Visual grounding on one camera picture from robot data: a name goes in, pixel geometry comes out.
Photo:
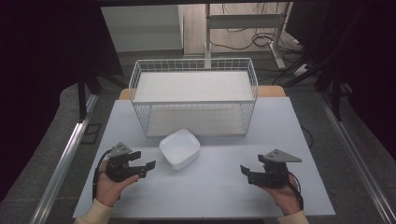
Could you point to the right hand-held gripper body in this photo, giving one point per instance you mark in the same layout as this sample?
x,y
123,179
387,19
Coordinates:
x,y
277,169

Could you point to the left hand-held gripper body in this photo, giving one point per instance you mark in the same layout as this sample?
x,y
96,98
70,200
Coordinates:
x,y
117,164

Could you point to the white square dish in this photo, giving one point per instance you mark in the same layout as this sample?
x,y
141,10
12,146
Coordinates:
x,y
180,149

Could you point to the person's left hand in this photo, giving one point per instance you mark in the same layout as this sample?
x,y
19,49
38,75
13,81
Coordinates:
x,y
109,188

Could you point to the person's right hand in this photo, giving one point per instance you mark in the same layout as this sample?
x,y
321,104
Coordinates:
x,y
285,197

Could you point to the wooden board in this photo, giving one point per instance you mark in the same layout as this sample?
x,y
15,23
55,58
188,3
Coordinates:
x,y
271,91

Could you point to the black metal stand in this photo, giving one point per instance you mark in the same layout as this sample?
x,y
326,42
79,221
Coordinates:
x,y
82,99
334,93

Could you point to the white power strip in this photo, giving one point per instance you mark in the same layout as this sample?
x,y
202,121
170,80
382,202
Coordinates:
x,y
301,69

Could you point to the dark curtain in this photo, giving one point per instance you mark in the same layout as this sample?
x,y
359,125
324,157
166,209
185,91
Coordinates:
x,y
46,77
364,62

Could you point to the white cabinet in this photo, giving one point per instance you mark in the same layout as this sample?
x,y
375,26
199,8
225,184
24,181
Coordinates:
x,y
141,28

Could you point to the black floor frame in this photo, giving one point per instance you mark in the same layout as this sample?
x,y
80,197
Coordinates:
x,y
91,133

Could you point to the metal floor rail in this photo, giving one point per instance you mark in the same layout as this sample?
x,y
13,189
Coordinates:
x,y
358,161
63,161

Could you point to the white metal desk frame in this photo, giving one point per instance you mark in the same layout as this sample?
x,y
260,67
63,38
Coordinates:
x,y
243,21

